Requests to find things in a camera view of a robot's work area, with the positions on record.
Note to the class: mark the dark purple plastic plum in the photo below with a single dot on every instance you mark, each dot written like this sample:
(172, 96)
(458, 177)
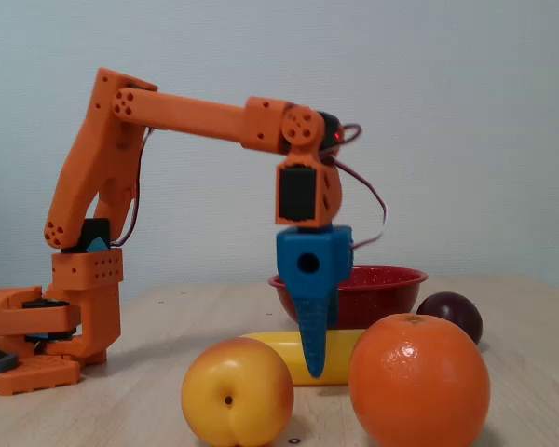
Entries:
(452, 309)

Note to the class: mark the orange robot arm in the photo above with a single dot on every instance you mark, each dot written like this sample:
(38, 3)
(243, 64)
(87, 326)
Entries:
(191, 116)

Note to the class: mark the yellow red plastic peach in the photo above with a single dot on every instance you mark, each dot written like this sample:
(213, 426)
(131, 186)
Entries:
(237, 396)

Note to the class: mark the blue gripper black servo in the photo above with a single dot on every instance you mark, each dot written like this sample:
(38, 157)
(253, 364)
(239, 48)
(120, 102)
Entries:
(323, 265)

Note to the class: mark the red speckled enamel bowl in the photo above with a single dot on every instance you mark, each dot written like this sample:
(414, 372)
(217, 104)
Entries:
(377, 298)

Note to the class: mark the orange robot base plate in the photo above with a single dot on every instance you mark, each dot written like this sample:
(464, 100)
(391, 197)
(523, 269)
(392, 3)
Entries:
(18, 316)

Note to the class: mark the yellow plastic banana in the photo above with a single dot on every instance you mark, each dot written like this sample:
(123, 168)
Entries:
(337, 354)

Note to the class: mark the grey table clamp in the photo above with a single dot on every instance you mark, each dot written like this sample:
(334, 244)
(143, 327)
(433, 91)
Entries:
(0, 362)

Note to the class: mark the orange plastic orange fruit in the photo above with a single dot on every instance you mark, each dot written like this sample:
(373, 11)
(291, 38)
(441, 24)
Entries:
(419, 382)

